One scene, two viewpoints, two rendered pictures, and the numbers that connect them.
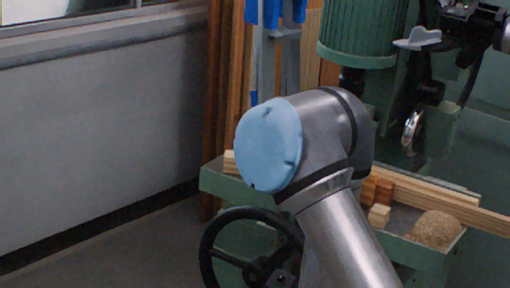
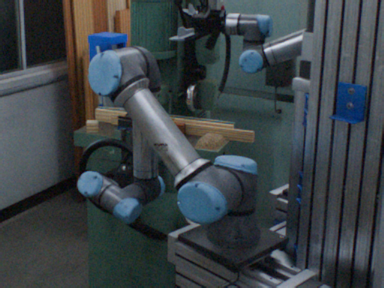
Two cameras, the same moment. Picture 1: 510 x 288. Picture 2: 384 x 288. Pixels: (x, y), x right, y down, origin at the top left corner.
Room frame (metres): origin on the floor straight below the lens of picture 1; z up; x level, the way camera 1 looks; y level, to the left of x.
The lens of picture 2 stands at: (-0.57, -0.06, 1.59)
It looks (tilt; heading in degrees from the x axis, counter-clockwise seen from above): 15 degrees down; 0
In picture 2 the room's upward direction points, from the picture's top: straight up
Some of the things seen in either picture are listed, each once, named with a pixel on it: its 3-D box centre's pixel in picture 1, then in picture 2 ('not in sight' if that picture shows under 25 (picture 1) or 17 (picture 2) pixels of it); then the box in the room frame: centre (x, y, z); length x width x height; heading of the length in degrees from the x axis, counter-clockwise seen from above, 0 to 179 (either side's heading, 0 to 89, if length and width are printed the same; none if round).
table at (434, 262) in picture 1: (324, 210); (148, 144); (1.64, -0.09, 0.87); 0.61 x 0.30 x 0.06; 65
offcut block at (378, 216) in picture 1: (379, 215); not in sight; (1.56, -0.20, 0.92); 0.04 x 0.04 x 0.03; 70
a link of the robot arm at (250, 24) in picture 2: not in sight; (255, 26); (1.49, -0.45, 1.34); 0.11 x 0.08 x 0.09; 65
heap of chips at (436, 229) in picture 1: (436, 223); (211, 139); (1.55, -0.32, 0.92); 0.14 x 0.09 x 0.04; 155
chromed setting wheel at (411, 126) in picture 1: (414, 131); (193, 96); (1.82, -0.28, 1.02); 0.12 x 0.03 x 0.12; 155
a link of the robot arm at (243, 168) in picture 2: not in sight; (234, 181); (0.96, -0.32, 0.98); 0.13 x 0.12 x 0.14; 143
